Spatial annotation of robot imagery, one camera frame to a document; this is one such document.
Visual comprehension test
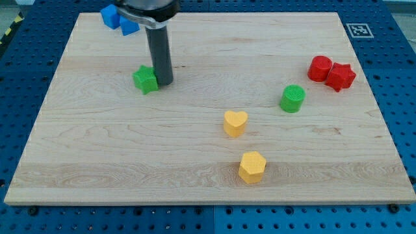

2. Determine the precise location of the wooden board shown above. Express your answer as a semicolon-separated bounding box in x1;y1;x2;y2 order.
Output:
5;12;415;206

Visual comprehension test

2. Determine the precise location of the yellow heart block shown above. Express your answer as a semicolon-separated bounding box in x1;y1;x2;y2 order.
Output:
223;110;248;137

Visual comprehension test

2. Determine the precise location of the yellow hexagon block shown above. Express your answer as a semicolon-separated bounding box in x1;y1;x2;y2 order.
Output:
239;151;267;184

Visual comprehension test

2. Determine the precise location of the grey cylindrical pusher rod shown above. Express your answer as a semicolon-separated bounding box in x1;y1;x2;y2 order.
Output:
146;26;174;86

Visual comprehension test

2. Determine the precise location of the red cylinder block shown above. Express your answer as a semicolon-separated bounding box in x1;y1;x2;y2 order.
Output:
307;55;333;82

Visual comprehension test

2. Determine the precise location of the red star block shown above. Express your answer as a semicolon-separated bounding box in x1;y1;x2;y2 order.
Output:
325;62;356;92

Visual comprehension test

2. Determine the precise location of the green cylinder block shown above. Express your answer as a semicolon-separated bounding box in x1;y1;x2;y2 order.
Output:
280;84;306;113

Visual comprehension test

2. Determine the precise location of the blue cube block right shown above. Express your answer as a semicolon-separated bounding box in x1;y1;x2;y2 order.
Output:
119;16;140;36

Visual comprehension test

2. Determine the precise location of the blue cube block left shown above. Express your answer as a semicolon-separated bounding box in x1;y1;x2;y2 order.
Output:
100;5;120;29

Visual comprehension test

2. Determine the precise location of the blue cube block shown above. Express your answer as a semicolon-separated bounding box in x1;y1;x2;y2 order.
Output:
119;16;140;36
100;5;120;29

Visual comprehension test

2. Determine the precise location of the green star block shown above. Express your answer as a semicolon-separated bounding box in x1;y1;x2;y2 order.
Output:
132;65;159;95

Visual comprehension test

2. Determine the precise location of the white fiducial marker tag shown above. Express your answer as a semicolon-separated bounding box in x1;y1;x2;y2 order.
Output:
346;23;374;38

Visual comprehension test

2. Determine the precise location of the robot arm end black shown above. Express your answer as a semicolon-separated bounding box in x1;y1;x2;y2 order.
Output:
114;0;180;29

